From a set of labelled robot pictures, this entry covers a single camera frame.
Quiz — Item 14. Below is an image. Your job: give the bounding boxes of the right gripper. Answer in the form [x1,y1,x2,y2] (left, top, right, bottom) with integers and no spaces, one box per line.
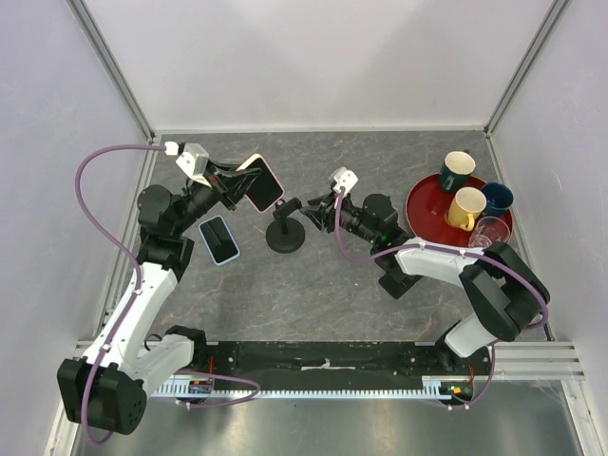
[299,191,378,245]

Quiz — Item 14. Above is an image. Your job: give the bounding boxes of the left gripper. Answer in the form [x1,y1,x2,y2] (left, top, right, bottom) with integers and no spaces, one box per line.
[172,159,260,235]

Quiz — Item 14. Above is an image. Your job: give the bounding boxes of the pink phone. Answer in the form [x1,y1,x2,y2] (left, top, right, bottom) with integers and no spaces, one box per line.
[238,153,285,213]

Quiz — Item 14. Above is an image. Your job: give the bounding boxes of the black round phone stand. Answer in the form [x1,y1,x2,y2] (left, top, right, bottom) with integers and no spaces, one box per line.
[265,198,306,254]

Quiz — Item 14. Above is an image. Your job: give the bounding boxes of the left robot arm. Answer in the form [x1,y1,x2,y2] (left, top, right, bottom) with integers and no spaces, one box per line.
[57,162,261,435]

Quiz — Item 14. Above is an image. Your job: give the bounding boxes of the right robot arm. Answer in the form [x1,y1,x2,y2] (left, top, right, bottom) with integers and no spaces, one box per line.
[300,192,550,374]

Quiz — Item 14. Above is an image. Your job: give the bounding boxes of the blue phone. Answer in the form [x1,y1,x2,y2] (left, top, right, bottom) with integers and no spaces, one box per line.
[199,216,240,266]

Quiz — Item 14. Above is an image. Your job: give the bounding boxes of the black folding phone stand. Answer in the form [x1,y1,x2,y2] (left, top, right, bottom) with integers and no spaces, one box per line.
[375,256,422,299]

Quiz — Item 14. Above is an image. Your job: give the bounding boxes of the dark green mug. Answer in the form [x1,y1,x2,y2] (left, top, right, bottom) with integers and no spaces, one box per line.
[439,150,476,194]

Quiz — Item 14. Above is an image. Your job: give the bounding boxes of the yellow mug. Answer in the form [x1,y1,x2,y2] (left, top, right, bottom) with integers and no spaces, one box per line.
[446,187,486,232]

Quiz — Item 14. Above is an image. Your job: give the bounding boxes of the clear glass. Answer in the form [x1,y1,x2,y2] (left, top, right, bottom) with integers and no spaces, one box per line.
[468,217,511,249]

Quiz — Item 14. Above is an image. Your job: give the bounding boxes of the dark blue cup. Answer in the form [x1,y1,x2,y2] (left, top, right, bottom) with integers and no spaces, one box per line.
[481,182,514,218]

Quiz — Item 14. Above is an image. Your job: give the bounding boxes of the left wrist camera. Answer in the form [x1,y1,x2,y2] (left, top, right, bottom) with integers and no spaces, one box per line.
[164,142,211,187]

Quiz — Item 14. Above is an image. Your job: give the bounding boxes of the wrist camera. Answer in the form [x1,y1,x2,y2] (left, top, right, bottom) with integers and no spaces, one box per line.
[329,166,358,197]
[164,142,211,187]

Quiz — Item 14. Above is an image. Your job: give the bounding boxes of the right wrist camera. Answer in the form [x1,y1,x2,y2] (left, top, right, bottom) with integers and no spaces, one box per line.
[329,166,358,197]

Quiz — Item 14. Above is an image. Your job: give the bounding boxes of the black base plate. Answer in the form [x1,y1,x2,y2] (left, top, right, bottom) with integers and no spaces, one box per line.
[193,341,491,377]

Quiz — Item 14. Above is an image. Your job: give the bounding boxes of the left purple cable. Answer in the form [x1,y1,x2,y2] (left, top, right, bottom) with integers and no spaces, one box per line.
[75,143,167,446]

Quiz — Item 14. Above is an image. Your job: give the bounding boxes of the purple cable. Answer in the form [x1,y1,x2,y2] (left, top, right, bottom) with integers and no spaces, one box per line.
[334,184,552,410]
[75,143,167,446]

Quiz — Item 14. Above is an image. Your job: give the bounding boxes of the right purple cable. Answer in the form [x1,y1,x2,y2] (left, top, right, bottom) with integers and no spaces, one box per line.
[334,184,552,410]

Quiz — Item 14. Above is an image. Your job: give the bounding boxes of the grey cable duct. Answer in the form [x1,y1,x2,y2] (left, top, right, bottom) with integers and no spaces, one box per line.
[152,371,474,401]

